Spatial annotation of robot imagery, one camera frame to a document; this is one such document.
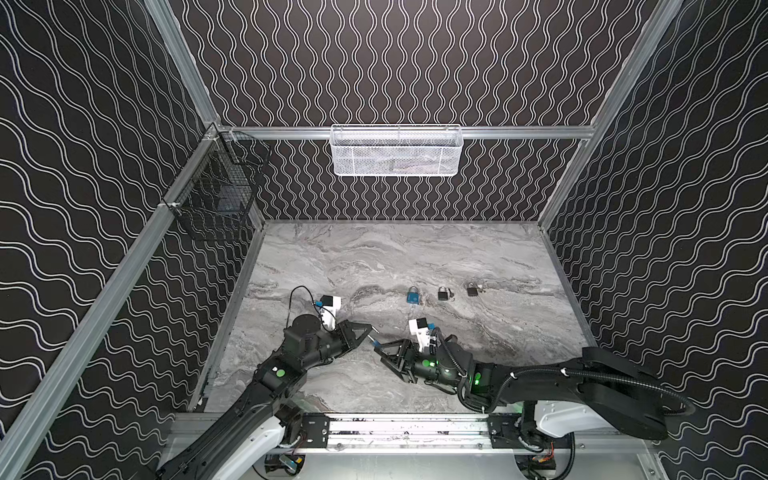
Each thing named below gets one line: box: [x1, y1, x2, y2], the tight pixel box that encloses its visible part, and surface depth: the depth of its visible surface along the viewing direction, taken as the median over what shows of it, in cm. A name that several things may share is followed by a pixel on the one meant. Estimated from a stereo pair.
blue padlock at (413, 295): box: [406, 285, 421, 305], surface depth 102 cm
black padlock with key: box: [438, 286, 454, 301], surface depth 102 cm
